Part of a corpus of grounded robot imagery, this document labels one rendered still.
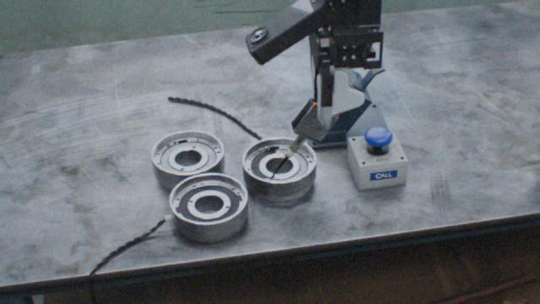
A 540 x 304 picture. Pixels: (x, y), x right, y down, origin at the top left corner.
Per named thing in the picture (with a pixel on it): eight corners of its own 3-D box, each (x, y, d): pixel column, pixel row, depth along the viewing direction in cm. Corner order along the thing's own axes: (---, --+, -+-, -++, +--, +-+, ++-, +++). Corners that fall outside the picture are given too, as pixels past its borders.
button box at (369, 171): (359, 192, 116) (360, 165, 113) (347, 161, 122) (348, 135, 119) (413, 185, 117) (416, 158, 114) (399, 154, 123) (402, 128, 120)
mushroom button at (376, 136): (367, 170, 116) (369, 142, 113) (359, 153, 119) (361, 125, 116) (394, 166, 117) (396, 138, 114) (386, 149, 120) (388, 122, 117)
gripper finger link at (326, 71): (335, 111, 102) (335, 47, 98) (322, 112, 102) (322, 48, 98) (327, 94, 106) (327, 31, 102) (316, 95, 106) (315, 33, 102)
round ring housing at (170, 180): (148, 159, 123) (145, 137, 121) (217, 146, 125) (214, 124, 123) (160, 203, 115) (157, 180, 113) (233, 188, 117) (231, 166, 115)
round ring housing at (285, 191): (323, 200, 115) (323, 177, 112) (249, 209, 114) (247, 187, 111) (308, 154, 123) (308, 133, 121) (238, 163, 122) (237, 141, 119)
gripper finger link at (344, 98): (365, 136, 107) (367, 72, 102) (321, 140, 106) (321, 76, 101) (360, 124, 109) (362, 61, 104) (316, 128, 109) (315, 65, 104)
